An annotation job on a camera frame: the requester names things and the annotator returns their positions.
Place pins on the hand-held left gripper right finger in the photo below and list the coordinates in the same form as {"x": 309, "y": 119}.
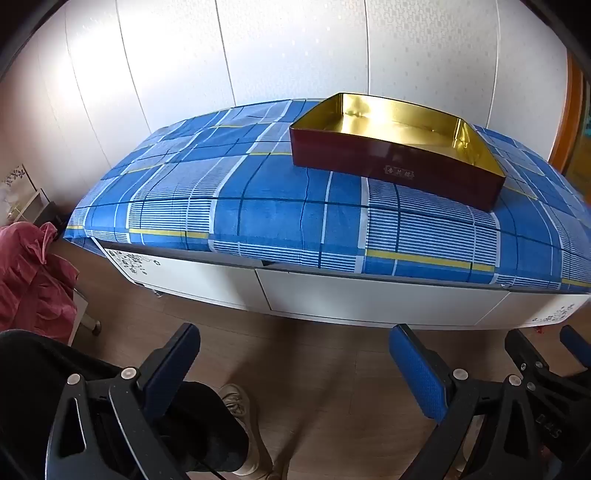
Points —
{"x": 415, "y": 374}

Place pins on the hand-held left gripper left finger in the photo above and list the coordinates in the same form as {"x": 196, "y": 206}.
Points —
{"x": 178, "y": 364}

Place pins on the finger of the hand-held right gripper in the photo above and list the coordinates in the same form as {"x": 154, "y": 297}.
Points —
{"x": 575, "y": 339}
{"x": 521, "y": 346}

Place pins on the red tin box gold inside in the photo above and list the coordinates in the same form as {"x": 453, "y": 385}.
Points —
{"x": 415, "y": 134}

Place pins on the person's white shoe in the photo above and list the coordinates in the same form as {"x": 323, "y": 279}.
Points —
{"x": 240, "y": 406}

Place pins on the white rolling cart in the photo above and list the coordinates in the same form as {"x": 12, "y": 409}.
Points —
{"x": 85, "y": 318}

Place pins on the white low cabinet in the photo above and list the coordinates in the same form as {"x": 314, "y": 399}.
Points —
{"x": 346, "y": 295}

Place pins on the person's black trouser leg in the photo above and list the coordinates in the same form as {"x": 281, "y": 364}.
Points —
{"x": 27, "y": 369}

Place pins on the dark pink blanket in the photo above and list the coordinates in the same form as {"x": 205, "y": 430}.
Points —
{"x": 27, "y": 277}

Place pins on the blue plaid tablecloth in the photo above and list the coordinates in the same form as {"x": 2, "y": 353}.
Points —
{"x": 277, "y": 207}

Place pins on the white floral shelf unit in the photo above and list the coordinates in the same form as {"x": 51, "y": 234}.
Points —
{"x": 21, "y": 194}

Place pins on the orange wooden door frame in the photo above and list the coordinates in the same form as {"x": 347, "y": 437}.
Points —
{"x": 570, "y": 115}

